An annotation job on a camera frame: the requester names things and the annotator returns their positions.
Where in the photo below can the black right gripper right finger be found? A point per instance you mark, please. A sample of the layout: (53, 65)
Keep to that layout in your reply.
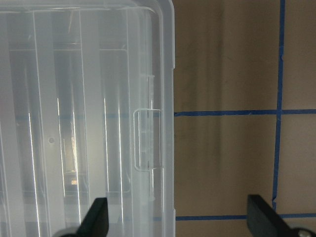
(263, 221)

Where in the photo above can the clear plastic box lid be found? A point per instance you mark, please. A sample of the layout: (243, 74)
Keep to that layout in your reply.
(86, 112)

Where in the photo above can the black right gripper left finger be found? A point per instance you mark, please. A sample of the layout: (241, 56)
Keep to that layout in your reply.
(95, 223)

